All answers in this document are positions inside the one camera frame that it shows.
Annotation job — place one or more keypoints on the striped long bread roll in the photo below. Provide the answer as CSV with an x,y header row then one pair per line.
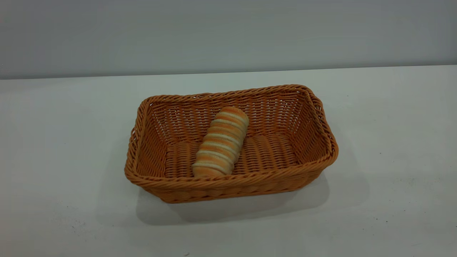
x,y
221,142

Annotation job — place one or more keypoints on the orange woven wicker basket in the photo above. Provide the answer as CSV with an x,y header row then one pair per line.
x,y
221,187

